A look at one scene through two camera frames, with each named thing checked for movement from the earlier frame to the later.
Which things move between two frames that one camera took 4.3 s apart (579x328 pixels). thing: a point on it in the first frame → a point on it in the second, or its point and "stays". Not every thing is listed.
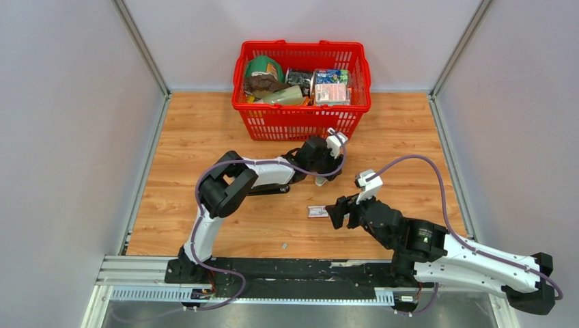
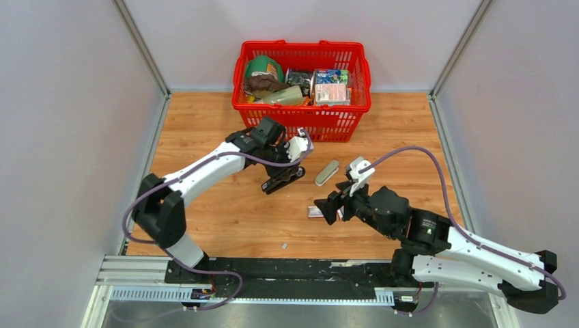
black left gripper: [332, 162] → [283, 172]
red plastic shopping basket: [298, 91] stays
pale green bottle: [290, 95] stays
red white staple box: [317, 212] stays
